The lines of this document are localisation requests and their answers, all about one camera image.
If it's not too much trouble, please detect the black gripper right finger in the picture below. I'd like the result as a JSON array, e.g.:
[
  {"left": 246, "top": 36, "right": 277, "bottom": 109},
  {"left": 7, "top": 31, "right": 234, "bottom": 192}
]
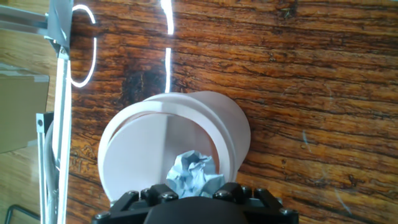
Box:
[{"left": 213, "top": 182, "right": 300, "bottom": 224}]

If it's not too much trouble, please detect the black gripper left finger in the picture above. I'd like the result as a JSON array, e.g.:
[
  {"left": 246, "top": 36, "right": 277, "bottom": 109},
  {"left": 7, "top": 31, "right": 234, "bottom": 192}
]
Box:
[{"left": 91, "top": 183, "right": 180, "bottom": 224}]

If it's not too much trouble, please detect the white paper ball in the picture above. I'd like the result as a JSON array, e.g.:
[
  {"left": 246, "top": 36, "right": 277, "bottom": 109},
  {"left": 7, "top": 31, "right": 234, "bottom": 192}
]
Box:
[{"left": 166, "top": 150, "right": 226, "bottom": 199}]

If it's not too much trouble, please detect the white plastic cup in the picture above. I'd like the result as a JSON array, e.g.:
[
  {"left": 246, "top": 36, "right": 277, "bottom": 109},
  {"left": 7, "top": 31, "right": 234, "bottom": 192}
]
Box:
[{"left": 97, "top": 91, "right": 252, "bottom": 202}]

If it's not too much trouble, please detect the black bent tube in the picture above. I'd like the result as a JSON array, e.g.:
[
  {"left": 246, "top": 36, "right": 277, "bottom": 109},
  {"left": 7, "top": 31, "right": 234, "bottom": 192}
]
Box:
[{"left": 4, "top": 204, "right": 42, "bottom": 224}]

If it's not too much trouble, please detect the brown cardboard box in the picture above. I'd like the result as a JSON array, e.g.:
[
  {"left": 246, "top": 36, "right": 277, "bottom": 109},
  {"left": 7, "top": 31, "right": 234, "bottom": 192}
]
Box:
[{"left": 0, "top": 72, "right": 50, "bottom": 155}]

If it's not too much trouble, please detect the aluminium table frame rail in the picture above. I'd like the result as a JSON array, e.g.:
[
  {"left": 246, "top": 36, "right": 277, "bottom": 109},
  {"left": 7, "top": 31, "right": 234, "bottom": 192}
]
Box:
[{"left": 0, "top": 0, "right": 75, "bottom": 224}]

